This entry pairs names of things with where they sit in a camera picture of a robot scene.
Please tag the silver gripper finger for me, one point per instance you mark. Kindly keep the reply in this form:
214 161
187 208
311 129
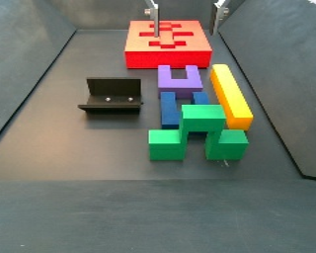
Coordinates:
219 12
152 12

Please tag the purple U-shaped block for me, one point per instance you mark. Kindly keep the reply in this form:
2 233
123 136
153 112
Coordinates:
183 87

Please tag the red board with slots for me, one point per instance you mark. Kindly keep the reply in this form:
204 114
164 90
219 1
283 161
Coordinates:
180 45

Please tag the black angled fixture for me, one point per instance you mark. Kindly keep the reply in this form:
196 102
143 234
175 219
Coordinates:
113 94

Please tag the blue U-shaped block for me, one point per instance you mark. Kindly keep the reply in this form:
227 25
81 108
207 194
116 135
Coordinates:
169 113

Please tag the yellow long block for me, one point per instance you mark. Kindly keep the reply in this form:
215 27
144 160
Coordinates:
231 98

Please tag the green stepped block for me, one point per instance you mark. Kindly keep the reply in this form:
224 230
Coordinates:
226 144

